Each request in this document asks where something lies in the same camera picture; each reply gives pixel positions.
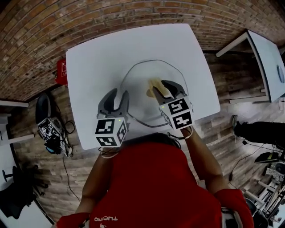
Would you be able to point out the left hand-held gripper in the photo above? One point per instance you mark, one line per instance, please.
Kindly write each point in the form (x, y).
(107, 129)

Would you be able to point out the black bag with green stripe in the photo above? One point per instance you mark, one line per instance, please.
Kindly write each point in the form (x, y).
(267, 157)

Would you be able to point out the person's red shirt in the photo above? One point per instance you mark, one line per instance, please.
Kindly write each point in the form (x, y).
(151, 182)

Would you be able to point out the person's left forearm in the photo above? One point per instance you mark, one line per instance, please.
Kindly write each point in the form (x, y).
(95, 184)

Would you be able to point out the black power adapter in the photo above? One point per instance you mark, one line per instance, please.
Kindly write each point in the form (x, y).
(231, 177)

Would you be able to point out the white table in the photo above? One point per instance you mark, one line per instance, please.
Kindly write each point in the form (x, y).
(13, 103)
(93, 66)
(265, 55)

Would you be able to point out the spare hand-held gripper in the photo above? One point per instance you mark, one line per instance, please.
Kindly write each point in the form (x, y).
(47, 129)

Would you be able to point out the white metal frame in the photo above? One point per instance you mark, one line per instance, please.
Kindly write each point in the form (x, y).
(263, 184)

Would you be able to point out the yellow sponge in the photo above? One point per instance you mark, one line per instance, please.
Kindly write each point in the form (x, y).
(155, 82)

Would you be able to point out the person's right forearm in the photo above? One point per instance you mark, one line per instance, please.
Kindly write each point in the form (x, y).
(204, 160)

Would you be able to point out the grey round dish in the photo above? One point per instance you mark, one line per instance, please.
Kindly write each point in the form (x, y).
(281, 73)

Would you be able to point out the red floor box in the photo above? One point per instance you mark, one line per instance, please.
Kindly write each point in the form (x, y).
(62, 73)

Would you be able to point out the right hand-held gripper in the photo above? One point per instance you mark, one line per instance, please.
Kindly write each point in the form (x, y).
(178, 113)

